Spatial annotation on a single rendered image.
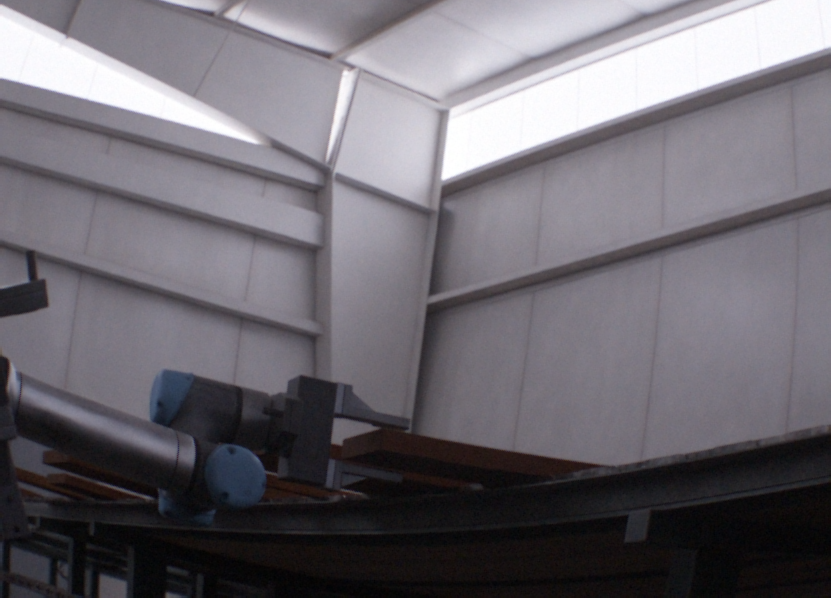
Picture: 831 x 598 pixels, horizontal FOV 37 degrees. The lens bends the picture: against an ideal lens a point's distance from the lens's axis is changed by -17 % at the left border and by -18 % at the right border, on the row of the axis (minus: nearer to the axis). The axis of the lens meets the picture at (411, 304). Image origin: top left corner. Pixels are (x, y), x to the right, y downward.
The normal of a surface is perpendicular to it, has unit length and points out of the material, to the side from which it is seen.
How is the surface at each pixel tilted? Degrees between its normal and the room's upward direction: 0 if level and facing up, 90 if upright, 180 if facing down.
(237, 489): 90
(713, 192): 92
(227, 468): 90
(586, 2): 175
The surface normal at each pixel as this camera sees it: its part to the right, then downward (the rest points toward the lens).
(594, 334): -0.86, -0.29
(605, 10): -0.11, 0.94
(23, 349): 0.52, -0.15
